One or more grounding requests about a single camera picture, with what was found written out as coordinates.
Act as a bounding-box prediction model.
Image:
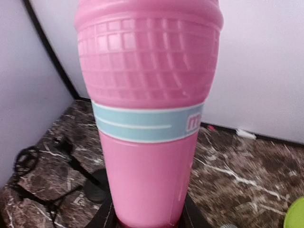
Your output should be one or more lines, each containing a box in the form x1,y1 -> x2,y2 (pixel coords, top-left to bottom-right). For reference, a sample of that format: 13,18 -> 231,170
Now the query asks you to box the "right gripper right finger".
181,194 -> 204,228

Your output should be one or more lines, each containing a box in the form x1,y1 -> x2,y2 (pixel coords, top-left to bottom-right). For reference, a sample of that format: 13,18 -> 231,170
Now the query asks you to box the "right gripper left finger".
94,197 -> 116,228

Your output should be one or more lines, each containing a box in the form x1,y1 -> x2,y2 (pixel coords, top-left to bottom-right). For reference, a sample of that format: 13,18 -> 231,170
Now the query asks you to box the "black tripod stand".
13,136 -> 86,224

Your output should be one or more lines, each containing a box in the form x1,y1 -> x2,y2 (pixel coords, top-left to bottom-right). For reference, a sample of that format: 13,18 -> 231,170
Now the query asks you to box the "small pink microphone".
75,0 -> 223,228

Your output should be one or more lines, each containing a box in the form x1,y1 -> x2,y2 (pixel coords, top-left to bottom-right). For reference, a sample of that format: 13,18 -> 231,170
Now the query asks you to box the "black stand holding small pink microphone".
83,168 -> 110,204

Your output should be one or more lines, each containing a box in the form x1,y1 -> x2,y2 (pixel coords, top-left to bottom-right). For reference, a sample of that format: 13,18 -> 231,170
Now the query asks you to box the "purple glitter microphone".
219,224 -> 238,228

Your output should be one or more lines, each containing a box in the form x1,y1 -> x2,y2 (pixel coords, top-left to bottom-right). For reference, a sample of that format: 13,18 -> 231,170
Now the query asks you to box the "green disc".
284,197 -> 304,228

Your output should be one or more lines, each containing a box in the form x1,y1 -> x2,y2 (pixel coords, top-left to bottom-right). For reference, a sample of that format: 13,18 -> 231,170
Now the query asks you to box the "left black frame post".
22,0 -> 84,100

